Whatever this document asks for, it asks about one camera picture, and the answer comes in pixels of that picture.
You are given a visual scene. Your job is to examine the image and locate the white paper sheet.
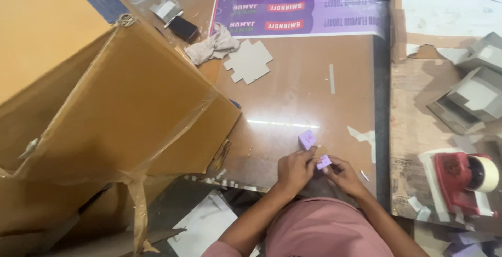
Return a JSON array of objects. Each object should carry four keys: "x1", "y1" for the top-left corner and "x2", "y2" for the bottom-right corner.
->
[{"x1": 167, "y1": 190, "x2": 260, "y2": 257}]

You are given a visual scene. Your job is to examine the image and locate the heap of grey folded boxes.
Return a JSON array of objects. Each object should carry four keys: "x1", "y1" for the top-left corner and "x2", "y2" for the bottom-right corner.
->
[{"x1": 427, "y1": 32, "x2": 502, "y2": 135}]

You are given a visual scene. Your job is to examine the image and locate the person's pink shirt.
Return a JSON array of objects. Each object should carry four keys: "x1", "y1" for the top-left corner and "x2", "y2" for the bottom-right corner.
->
[{"x1": 202, "y1": 197, "x2": 395, "y2": 257}]

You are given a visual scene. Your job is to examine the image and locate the grey die-cut cardboard blank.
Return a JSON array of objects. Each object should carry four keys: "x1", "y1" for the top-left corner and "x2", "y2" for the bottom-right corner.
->
[{"x1": 224, "y1": 39, "x2": 274, "y2": 85}]

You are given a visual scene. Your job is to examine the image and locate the grey crumpled cloth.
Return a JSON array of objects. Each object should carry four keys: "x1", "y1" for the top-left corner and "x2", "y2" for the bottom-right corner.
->
[{"x1": 184, "y1": 23, "x2": 241, "y2": 66}]

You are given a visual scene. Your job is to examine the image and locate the pile of purple boxes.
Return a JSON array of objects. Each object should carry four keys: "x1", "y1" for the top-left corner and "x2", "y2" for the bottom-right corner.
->
[{"x1": 443, "y1": 230, "x2": 502, "y2": 257}]

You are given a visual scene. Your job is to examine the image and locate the small purple box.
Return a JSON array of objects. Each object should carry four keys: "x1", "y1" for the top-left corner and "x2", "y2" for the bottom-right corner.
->
[{"x1": 298, "y1": 130, "x2": 318, "y2": 150}]

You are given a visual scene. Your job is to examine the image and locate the purple printed sheet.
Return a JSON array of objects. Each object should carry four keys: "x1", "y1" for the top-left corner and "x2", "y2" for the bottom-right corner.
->
[{"x1": 209, "y1": 0, "x2": 387, "y2": 39}]

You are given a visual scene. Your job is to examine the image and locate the cream tape roll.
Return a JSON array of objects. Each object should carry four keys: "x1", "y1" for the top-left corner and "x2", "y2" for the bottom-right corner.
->
[{"x1": 465, "y1": 155, "x2": 500, "y2": 193}]

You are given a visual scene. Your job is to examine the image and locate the person's right hand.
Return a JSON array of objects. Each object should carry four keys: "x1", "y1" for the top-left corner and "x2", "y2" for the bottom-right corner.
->
[{"x1": 322, "y1": 155, "x2": 366, "y2": 198}]

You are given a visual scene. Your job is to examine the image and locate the white tape scrap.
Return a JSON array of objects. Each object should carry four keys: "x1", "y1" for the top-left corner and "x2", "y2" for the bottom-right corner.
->
[{"x1": 347, "y1": 126, "x2": 376, "y2": 164}]

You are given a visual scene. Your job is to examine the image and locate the red tape dispenser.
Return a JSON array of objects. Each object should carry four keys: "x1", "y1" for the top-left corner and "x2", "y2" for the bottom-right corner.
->
[{"x1": 433, "y1": 152, "x2": 498, "y2": 216}]

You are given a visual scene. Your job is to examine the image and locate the large brown cardboard carton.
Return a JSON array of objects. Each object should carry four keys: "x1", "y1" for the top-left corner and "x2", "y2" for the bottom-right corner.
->
[{"x1": 0, "y1": 14, "x2": 242, "y2": 257}]

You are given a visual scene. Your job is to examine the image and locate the person's left hand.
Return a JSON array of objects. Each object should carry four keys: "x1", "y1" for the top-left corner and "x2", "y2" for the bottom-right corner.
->
[{"x1": 277, "y1": 146, "x2": 319, "y2": 196}]

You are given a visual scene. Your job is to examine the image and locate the black block with metal clip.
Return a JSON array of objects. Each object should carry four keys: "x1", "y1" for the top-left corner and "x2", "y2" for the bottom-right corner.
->
[{"x1": 164, "y1": 11, "x2": 199, "y2": 43}]

